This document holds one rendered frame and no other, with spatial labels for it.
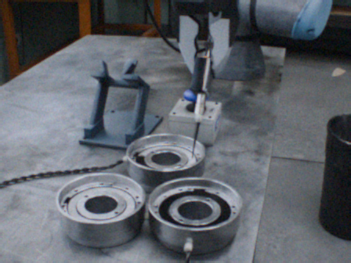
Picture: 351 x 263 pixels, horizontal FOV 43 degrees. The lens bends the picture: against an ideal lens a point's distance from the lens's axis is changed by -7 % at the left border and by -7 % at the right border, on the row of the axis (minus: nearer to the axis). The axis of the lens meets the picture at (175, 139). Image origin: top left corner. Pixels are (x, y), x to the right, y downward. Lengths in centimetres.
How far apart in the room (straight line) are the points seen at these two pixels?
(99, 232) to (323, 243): 143
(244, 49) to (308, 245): 102
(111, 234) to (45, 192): 16
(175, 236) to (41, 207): 19
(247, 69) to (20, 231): 64
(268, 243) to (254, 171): 116
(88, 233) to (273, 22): 62
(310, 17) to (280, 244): 109
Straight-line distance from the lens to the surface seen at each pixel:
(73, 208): 54
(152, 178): 59
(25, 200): 62
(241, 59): 101
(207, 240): 49
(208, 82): 64
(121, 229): 50
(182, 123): 72
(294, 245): 182
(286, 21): 95
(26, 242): 55
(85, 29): 261
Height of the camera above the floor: 113
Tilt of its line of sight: 27 degrees down
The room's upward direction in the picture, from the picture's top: straight up
